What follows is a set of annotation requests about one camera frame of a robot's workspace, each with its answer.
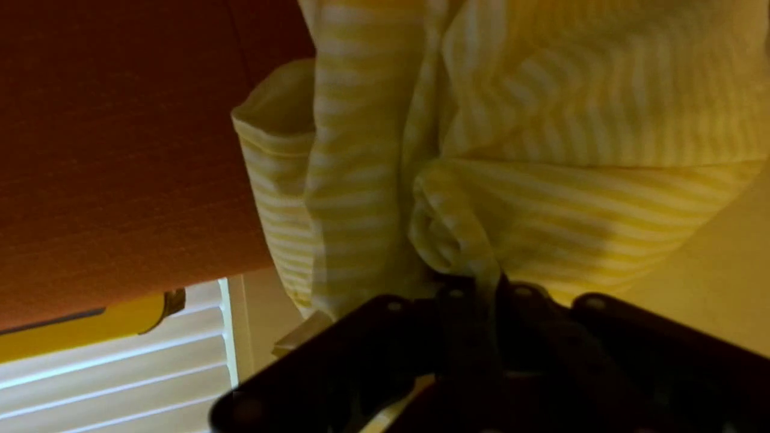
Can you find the yellow white striped towel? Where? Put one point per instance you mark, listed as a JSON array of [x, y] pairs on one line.
[[561, 122]]

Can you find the orange upholstered armchair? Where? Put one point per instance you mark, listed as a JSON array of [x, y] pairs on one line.
[[121, 159]]

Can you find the white window blinds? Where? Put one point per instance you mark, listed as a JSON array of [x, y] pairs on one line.
[[121, 386]]

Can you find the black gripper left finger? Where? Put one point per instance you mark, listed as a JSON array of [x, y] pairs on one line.
[[370, 368]]

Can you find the yellow spirit level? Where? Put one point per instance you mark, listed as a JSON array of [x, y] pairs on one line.
[[81, 332]]

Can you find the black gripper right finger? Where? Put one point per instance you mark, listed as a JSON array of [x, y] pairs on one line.
[[617, 368]]

